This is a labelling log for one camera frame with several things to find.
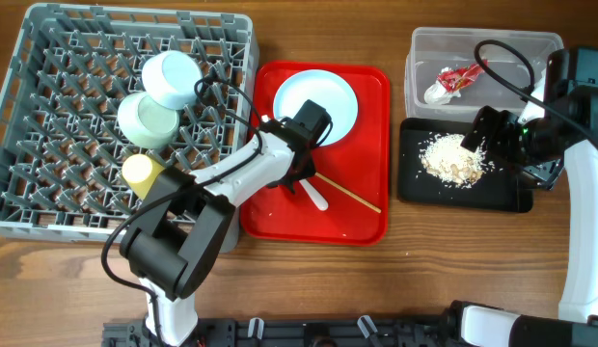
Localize white plastic fork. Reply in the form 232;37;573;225
299;179;329;211

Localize wooden chopstick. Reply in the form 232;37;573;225
315;173;382;214

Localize rice and peanut leftovers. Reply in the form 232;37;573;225
419;133;496;189

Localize red snack wrapper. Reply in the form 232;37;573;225
436;63;484;93

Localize light blue plate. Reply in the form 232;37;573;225
273;69;358;147

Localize light blue bowl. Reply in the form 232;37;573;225
142;50;203;110

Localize light green bowl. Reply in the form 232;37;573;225
117;92;179;149

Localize yellow plastic cup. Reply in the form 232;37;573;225
122;154;165;200

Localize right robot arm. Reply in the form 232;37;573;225
442;46;598;346

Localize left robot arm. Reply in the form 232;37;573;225
120;100;333;346

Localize black waste tray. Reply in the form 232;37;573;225
397;118;533;213

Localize grey dishwasher rack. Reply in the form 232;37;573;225
0;3;259;242

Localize red plastic tray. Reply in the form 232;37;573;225
240;61;391;247

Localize clear plastic bin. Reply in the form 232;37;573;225
404;27;563;122

